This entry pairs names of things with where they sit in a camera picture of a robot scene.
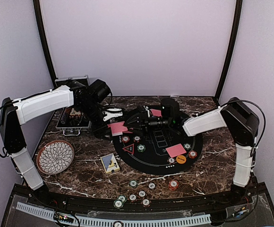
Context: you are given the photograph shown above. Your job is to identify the red card box in case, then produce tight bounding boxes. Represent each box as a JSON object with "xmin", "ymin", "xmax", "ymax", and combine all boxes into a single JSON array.
[{"xmin": 68, "ymin": 108, "xmax": 82, "ymax": 119}]

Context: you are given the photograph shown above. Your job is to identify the red 5 chip stack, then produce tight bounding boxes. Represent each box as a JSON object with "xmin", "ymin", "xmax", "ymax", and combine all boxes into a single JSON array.
[{"xmin": 168, "ymin": 180, "xmax": 179, "ymax": 191}]

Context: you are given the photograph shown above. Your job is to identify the aluminium poker chip case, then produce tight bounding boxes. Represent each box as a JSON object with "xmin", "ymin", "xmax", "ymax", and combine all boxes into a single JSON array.
[{"xmin": 55, "ymin": 75, "xmax": 91, "ymax": 136}]

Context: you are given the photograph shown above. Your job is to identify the black round poker mat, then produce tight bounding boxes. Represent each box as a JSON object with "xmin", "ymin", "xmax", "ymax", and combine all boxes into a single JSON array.
[{"xmin": 113, "ymin": 105, "xmax": 203, "ymax": 175}]

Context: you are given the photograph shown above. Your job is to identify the green 20 chips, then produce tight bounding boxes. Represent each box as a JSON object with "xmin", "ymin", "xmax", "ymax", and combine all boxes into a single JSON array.
[
  {"xmin": 137, "ymin": 144, "xmax": 146, "ymax": 152},
  {"xmin": 183, "ymin": 143, "xmax": 191, "ymax": 149}
]

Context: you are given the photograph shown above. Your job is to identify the purple chip roll in case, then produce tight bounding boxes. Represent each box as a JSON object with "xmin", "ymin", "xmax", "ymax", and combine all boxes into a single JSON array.
[{"xmin": 60, "ymin": 114, "xmax": 68, "ymax": 125}]

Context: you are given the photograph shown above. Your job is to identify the red-backed card deck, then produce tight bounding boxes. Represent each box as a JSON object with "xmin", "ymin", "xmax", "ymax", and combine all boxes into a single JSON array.
[{"xmin": 108, "ymin": 121, "xmax": 128, "ymax": 136}]

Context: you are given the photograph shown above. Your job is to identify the red triangle all-in marker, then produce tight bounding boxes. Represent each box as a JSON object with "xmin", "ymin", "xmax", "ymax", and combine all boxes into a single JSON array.
[{"xmin": 123, "ymin": 144, "xmax": 134, "ymax": 155}]

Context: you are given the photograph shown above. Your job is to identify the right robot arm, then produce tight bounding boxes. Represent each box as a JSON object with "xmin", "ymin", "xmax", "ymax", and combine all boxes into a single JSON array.
[{"xmin": 124, "ymin": 97, "xmax": 259, "ymax": 205}]

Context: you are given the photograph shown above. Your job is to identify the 100 chip on rail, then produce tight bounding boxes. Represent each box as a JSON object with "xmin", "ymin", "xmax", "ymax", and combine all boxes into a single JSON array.
[{"xmin": 129, "ymin": 194, "xmax": 137, "ymax": 202}]

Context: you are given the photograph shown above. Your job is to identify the red 5 chips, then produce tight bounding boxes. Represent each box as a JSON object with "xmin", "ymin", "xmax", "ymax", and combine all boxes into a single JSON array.
[
  {"xmin": 121, "ymin": 135, "xmax": 130, "ymax": 143},
  {"xmin": 188, "ymin": 150, "xmax": 197, "ymax": 159}
]

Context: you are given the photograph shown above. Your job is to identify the fallen 100 chip on duct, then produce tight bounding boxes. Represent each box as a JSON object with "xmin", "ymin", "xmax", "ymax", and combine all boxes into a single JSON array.
[{"xmin": 113, "ymin": 221, "xmax": 123, "ymax": 227}]

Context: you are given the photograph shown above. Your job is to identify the fallen green 20 chip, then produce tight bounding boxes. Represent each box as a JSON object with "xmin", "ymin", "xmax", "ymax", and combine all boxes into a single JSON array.
[
  {"xmin": 118, "ymin": 195, "xmax": 127, "ymax": 203},
  {"xmin": 113, "ymin": 200, "xmax": 124, "ymax": 209}
]

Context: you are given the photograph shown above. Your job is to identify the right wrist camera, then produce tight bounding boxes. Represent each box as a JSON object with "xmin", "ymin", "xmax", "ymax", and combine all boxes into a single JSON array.
[{"xmin": 144, "ymin": 106, "xmax": 151, "ymax": 118}]

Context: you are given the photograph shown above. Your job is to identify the floral ceramic plate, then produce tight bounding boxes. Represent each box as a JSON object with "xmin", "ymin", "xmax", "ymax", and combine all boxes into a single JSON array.
[{"xmin": 36, "ymin": 140, "xmax": 75, "ymax": 175}]

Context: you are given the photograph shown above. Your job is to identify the gold blue card box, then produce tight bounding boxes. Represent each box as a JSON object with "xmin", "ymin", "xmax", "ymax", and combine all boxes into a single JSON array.
[{"xmin": 100, "ymin": 153, "xmax": 120, "ymax": 175}]

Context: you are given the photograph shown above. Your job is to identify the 100 chips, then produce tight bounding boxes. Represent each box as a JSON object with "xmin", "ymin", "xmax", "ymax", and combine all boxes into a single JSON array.
[
  {"xmin": 134, "ymin": 136, "xmax": 141, "ymax": 142},
  {"xmin": 168, "ymin": 157, "xmax": 176, "ymax": 165}
]

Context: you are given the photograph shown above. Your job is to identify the green 20 chip stack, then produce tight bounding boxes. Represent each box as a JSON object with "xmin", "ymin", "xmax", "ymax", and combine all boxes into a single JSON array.
[{"xmin": 129, "ymin": 180, "xmax": 138, "ymax": 188}]

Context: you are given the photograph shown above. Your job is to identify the black orange 100 chip stack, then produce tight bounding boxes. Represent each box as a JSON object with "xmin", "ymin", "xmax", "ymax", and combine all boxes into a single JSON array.
[{"xmin": 148, "ymin": 183, "xmax": 156, "ymax": 190}]

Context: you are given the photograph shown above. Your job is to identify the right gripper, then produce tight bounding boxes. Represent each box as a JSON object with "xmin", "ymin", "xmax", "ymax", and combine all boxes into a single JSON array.
[{"xmin": 124, "ymin": 111, "xmax": 171, "ymax": 138}]

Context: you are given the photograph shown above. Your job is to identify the dealt card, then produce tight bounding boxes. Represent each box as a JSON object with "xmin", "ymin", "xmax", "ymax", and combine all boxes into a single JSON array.
[
  {"xmin": 150, "ymin": 109, "xmax": 162, "ymax": 117},
  {"xmin": 166, "ymin": 143, "xmax": 186, "ymax": 158}
]

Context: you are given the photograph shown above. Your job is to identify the orange chip roll in case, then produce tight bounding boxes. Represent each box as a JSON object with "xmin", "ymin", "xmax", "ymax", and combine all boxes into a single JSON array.
[{"xmin": 63, "ymin": 107, "xmax": 71, "ymax": 114}]

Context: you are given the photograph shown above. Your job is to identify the orange big blind button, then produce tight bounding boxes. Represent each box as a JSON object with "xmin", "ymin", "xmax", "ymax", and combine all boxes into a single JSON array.
[{"xmin": 176, "ymin": 155, "xmax": 187, "ymax": 164}]

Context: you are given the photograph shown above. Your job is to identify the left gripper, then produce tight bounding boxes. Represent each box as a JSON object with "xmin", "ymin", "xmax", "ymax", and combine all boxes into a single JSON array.
[{"xmin": 78, "ymin": 100, "xmax": 113, "ymax": 141}]

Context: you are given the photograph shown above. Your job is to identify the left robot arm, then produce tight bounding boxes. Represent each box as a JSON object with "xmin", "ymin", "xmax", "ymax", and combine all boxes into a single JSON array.
[{"xmin": 0, "ymin": 79, "xmax": 111, "ymax": 206}]

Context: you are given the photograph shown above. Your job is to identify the white slotted cable duct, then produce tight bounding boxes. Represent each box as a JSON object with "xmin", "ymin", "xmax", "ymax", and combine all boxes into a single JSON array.
[{"xmin": 16, "ymin": 201, "xmax": 212, "ymax": 227}]

